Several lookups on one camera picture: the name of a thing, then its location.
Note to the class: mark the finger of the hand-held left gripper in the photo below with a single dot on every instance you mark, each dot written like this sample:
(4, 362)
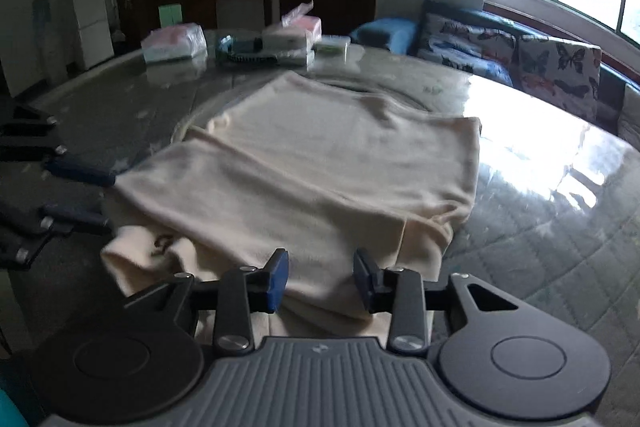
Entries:
(80, 172)
(75, 213)

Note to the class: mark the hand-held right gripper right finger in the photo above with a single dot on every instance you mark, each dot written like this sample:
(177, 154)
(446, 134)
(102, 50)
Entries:
(361, 278)

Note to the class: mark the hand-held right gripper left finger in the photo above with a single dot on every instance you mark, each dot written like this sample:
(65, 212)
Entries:
(278, 279)

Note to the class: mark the cream knit garment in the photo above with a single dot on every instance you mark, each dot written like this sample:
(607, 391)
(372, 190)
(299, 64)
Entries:
(310, 167)

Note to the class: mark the white refrigerator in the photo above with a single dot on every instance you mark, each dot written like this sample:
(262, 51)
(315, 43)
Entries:
(92, 19)

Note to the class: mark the pink white tissue pack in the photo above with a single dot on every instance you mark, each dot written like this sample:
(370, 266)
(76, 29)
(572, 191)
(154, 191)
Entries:
(174, 43)

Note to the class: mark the black round tray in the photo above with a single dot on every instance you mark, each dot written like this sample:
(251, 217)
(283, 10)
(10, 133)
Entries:
(245, 56)

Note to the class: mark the clear plastic container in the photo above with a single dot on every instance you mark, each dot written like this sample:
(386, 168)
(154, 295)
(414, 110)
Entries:
(332, 46)

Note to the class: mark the white rectangular box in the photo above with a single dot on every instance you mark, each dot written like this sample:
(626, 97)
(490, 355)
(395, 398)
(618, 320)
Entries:
(285, 39)

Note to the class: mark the blue cushion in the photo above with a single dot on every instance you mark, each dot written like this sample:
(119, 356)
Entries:
(385, 33)

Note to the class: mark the large butterfly print cushion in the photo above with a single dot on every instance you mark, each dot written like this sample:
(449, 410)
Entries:
(465, 49)

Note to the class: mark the pink plastic-wrapped pack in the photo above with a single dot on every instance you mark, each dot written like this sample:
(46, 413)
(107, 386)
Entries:
(302, 22)

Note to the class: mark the dark blue sofa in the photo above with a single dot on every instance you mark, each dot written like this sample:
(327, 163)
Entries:
(475, 18)

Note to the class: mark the small butterfly print cushion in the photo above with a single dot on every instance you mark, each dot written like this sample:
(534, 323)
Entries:
(560, 74)

